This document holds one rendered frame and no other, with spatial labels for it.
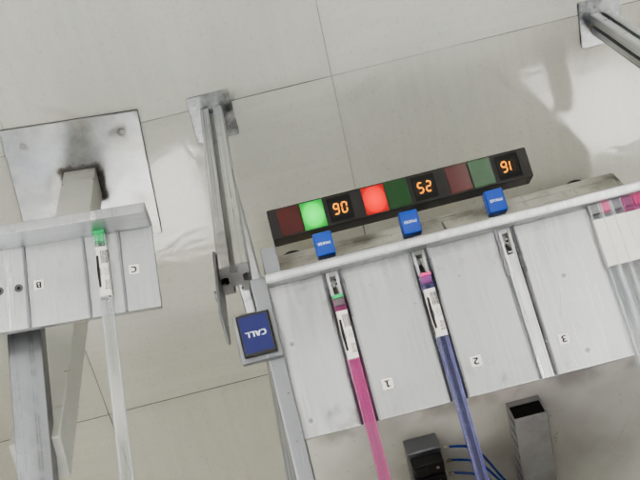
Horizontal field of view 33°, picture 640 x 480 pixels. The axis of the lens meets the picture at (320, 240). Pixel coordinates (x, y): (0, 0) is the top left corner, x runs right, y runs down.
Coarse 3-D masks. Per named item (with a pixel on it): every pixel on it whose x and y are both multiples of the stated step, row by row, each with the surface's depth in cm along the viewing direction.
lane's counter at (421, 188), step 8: (416, 176) 135; (424, 176) 135; (432, 176) 135; (416, 184) 135; (424, 184) 135; (432, 184) 135; (416, 192) 135; (424, 192) 134; (432, 192) 134; (416, 200) 134
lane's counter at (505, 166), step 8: (512, 152) 135; (496, 160) 135; (504, 160) 135; (512, 160) 135; (496, 168) 135; (504, 168) 135; (512, 168) 135; (520, 168) 135; (504, 176) 135; (512, 176) 135
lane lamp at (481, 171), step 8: (480, 160) 135; (488, 160) 135; (472, 168) 135; (480, 168) 135; (488, 168) 135; (472, 176) 135; (480, 176) 135; (488, 176) 135; (480, 184) 134; (488, 184) 134
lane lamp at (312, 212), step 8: (320, 200) 135; (304, 208) 134; (312, 208) 134; (320, 208) 134; (304, 216) 134; (312, 216) 134; (320, 216) 134; (304, 224) 134; (312, 224) 134; (320, 224) 134
